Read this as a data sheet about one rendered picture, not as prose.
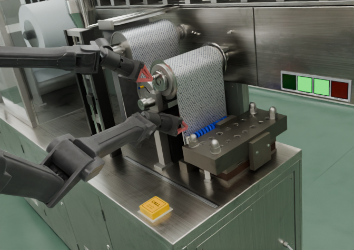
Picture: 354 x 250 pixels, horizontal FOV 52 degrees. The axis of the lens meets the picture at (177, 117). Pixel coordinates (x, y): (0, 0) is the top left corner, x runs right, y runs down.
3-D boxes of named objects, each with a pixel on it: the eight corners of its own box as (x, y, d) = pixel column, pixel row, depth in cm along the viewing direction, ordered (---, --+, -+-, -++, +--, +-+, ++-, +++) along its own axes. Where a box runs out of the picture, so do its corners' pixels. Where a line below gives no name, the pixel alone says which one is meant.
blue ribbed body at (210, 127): (186, 142, 133) (185, 134, 132) (226, 121, 145) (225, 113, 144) (193, 145, 131) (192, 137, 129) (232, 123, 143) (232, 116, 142)
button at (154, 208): (140, 211, 117) (138, 206, 117) (156, 201, 121) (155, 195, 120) (153, 220, 112) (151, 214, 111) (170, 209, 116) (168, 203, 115)
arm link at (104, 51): (97, 66, 111) (107, 51, 110) (91, 56, 116) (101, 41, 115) (115, 75, 116) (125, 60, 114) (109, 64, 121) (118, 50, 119)
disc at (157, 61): (153, 95, 136) (147, 57, 130) (154, 94, 137) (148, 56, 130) (178, 103, 126) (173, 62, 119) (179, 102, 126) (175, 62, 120)
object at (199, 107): (183, 141, 133) (176, 94, 126) (226, 118, 146) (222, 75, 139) (184, 141, 133) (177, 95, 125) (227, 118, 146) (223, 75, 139)
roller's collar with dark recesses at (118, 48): (106, 61, 143) (102, 45, 141) (118, 57, 147) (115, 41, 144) (114, 62, 139) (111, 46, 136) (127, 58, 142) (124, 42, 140)
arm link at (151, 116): (149, 117, 115) (141, 107, 118) (138, 133, 117) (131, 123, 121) (165, 120, 120) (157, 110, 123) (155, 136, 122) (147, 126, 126)
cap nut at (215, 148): (207, 152, 121) (206, 140, 119) (215, 148, 123) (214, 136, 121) (215, 155, 118) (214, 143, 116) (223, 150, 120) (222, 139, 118)
